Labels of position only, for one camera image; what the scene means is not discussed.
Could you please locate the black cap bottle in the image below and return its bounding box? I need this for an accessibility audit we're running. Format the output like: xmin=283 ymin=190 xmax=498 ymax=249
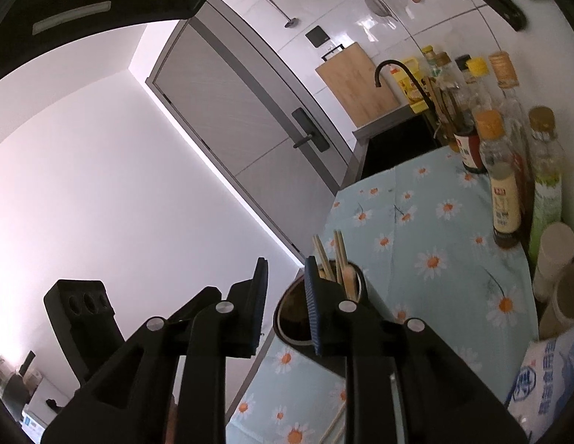
xmin=454 ymin=54 xmax=473 ymax=102

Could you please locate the red label dark sauce bottle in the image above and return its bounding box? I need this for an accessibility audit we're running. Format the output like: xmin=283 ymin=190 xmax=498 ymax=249
xmin=453 ymin=125 xmax=488 ymax=175

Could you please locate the hanging metal ladle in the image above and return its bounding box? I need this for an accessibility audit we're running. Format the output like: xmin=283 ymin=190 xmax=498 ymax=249
xmin=260 ymin=0 xmax=300 ymax=29

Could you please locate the daisy print tablecloth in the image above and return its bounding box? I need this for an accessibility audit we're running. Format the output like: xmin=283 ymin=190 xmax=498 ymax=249
xmin=224 ymin=145 xmax=547 ymax=444

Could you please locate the grey door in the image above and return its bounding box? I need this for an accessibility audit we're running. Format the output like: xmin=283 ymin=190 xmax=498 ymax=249
xmin=147 ymin=0 xmax=358 ymax=196

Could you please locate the yellow package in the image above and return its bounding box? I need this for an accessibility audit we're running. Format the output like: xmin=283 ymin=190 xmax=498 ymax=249
xmin=397 ymin=57 xmax=429 ymax=114

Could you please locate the orange cap clear bottle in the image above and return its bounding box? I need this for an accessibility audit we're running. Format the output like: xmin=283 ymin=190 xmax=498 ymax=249
xmin=474 ymin=110 xmax=517 ymax=182

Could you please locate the bunch of wooden chopsticks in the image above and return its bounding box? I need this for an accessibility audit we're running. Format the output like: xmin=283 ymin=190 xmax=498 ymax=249
xmin=313 ymin=229 xmax=349 ymax=288

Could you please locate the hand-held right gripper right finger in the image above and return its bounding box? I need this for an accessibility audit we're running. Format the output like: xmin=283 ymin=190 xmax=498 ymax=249
xmin=304 ymin=255 xmax=529 ymax=444

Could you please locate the white cabinet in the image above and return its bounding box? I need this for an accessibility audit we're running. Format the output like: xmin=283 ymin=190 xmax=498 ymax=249
xmin=21 ymin=377 xmax=73 ymax=444

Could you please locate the wooden utensil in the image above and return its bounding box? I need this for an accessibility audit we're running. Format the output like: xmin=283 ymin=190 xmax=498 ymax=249
xmin=344 ymin=263 xmax=360 ymax=302

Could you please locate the wooden cutting board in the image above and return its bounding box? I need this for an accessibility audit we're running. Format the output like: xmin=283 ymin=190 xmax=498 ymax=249
xmin=315 ymin=41 xmax=401 ymax=128

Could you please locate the black wall switch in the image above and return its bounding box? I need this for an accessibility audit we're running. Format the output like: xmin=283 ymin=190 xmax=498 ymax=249
xmin=306 ymin=25 xmax=329 ymax=48

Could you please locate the brown utensil holder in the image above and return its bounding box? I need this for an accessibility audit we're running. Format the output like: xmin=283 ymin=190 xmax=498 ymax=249
xmin=424 ymin=76 xmax=461 ymax=149

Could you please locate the black range hood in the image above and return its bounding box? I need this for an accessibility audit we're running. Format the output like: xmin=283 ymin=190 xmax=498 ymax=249
xmin=0 ymin=0 xmax=238 ymax=87

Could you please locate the green label bottle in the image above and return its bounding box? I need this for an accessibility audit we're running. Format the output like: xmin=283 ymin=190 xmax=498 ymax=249
xmin=527 ymin=106 xmax=566 ymax=265

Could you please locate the black cylindrical utensil holder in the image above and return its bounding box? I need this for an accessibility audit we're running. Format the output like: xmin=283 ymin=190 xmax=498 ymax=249
xmin=272 ymin=261 xmax=369 ymax=350

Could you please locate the light wooden chopstick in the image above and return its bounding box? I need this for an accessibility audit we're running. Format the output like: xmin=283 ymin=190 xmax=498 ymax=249
xmin=320 ymin=402 xmax=349 ymax=444

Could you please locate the blue and white salt bag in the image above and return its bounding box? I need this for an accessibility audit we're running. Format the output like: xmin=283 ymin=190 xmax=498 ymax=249
xmin=506 ymin=332 xmax=574 ymax=444

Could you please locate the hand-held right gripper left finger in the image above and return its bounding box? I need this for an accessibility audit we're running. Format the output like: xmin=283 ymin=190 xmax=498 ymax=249
xmin=39 ymin=256 xmax=269 ymax=444

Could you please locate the black door lock handle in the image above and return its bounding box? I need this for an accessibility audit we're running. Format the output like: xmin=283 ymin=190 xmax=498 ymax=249
xmin=291 ymin=107 xmax=330 ymax=152

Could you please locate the black sink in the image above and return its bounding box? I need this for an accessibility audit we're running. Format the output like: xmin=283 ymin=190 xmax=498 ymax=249
xmin=360 ymin=111 xmax=446 ymax=182

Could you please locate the black faucet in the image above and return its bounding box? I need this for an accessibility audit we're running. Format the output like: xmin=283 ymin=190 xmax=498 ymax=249
xmin=373 ymin=58 xmax=436 ymax=108

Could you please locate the yellow cap bottle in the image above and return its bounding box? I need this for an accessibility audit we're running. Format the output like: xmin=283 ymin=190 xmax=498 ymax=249
xmin=466 ymin=57 xmax=494 ymax=117

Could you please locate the gold cap tall clear bottle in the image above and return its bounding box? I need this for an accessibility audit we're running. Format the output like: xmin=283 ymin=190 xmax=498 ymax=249
xmin=489 ymin=51 xmax=531 ymax=186

